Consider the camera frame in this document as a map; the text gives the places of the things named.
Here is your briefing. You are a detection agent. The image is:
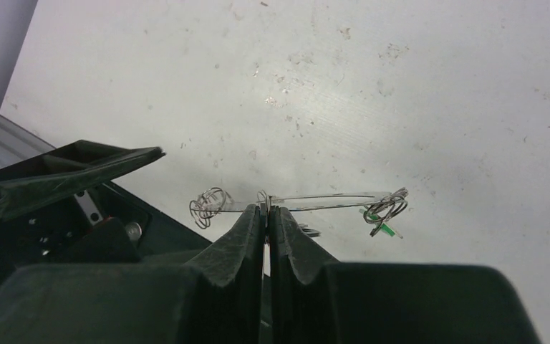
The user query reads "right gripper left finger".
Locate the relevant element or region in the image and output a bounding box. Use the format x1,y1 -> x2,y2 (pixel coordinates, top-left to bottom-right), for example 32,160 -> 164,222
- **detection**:
0,206 -> 264,343

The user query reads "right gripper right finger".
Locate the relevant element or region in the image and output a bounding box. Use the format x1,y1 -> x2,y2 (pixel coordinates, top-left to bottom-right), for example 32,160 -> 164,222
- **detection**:
269,207 -> 539,343

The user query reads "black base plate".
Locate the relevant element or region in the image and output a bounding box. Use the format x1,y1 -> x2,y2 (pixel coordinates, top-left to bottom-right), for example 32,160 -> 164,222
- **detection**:
100,182 -> 212,258

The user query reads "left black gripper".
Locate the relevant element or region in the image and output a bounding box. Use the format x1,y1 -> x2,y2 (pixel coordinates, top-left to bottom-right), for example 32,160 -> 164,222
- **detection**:
0,140 -> 165,285

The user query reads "green key tag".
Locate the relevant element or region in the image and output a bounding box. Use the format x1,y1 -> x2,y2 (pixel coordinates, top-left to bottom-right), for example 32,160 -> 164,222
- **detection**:
360,209 -> 403,239

